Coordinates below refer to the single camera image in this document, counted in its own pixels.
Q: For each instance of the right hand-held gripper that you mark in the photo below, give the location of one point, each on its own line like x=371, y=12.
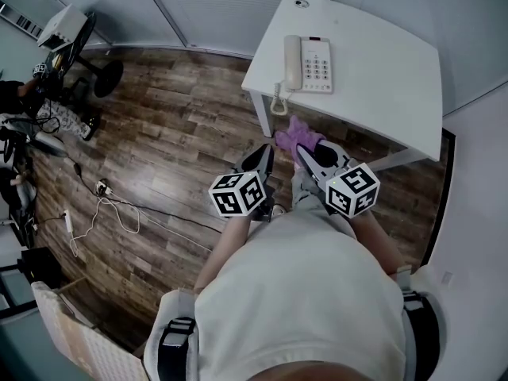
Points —
x=353, y=191

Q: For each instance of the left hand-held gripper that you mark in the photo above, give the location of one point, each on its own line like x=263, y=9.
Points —
x=234, y=195

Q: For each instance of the purple cloth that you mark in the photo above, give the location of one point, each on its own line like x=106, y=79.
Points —
x=295, y=137

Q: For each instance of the person's left forearm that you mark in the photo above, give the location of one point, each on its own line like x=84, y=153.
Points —
x=226, y=252

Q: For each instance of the person's right forearm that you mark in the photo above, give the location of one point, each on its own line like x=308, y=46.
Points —
x=377, y=240

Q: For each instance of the white desk telephone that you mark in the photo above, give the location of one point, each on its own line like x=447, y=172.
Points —
x=317, y=66

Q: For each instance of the person's grey trouser leg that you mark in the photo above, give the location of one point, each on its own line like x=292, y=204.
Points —
x=307, y=191

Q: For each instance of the white table leg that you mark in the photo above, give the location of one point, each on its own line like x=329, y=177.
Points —
x=397, y=161
x=264, y=113

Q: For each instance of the person's shoe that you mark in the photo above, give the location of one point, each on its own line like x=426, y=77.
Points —
x=278, y=209

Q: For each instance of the person's white shirt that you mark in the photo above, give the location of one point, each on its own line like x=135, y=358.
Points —
x=301, y=292

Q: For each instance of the round white power socket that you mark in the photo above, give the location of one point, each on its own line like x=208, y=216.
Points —
x=103, y=187

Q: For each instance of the white desk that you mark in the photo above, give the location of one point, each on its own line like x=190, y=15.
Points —
x=436, y=22

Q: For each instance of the white power strip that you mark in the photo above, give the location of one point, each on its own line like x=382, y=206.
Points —
x=68, y=220

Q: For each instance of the white oval board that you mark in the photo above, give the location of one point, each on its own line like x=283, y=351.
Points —
x=49, y=144

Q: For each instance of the round black table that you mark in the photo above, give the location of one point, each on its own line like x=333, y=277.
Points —
x=79, y=42

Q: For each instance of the white box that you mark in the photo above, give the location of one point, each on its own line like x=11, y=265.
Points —
x=61, y=26

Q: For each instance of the black box cabinet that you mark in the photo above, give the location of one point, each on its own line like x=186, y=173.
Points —
x=39, y=266

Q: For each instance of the wood-framed white panel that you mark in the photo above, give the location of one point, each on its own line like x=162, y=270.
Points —
x=79, y=339

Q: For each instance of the white wall socket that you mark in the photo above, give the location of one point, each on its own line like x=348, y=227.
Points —
x=448, y=277

